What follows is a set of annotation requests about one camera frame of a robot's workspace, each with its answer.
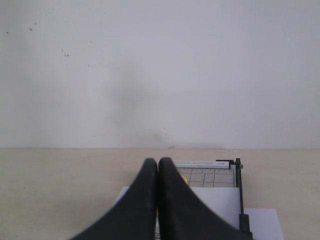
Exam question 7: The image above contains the black cutter blade arm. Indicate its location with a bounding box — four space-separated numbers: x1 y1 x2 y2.
215 157 254 240

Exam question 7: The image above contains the yellow cube block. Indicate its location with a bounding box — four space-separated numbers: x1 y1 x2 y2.
156 175 188 217

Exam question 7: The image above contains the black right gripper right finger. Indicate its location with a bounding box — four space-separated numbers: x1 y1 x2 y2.
158 157 250 240

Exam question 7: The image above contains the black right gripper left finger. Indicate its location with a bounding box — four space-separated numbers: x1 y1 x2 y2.
73 158 158 240

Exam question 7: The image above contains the grey paper cutter base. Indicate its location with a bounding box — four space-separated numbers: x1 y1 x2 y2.
153 159 238 240

